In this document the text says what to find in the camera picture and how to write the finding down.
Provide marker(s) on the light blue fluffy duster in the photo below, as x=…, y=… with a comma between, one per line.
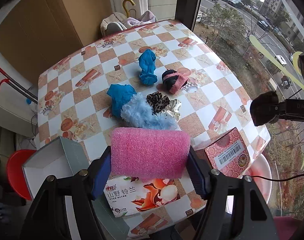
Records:
x=139, y=114

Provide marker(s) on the pink cloth pile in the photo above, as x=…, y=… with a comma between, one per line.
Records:
x=147, y=17

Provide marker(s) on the white bottle blue cap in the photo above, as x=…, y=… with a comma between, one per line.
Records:
x=33, y=106

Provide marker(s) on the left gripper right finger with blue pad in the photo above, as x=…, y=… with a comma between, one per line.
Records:
x=198, y=170

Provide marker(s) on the white cabinet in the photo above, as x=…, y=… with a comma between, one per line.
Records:
x=15, y=114

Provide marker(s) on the red patterned carton box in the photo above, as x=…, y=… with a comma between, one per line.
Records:
x=229, y=154

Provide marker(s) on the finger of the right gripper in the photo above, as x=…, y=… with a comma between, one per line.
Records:
x=293, y=107
x=287, y=117

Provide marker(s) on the pink black striped sock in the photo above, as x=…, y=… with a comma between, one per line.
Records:
x=173, y=81

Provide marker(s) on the cream polka dot scrunchie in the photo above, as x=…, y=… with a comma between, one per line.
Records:
x=173, y=109

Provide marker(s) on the red handled mop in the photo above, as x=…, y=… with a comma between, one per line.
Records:
x=18, y=87

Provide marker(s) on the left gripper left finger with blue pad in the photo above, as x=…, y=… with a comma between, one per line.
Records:
x=100, y=170

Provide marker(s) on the red plastic stool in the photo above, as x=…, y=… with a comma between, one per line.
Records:
x=15, y=175

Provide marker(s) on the dark knitted purple hat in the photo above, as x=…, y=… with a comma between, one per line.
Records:
x=259, y=109

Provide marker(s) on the leopard print scrunchie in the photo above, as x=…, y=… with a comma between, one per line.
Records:
x=158, y=102

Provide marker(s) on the large pink sponge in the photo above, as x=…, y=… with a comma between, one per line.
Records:
x=148, y=153

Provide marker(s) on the tissue pack floral print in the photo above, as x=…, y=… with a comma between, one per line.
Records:
x=129, y=195

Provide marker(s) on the brown cardboard sheet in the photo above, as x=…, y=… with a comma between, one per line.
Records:
x=36, y=34

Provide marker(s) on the blue cloth bundle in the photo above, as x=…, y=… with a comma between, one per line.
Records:
x=120, y=95
x=147, y=65

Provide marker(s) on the checkered patterned tablecloth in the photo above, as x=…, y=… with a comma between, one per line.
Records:
x=74, y=106

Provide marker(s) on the grey white storage box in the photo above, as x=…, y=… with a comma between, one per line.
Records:
x=57, y=169

